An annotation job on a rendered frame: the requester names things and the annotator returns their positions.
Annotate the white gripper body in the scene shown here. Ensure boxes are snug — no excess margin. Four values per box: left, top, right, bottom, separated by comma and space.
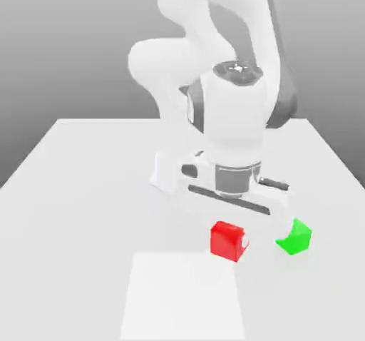
184, 183, 297, 225

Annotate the small red cube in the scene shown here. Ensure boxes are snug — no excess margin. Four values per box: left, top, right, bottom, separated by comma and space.
210, 220, 251, 263

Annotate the small green cube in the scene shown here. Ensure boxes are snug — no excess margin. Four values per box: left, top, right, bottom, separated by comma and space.
274, 218, 313, 256

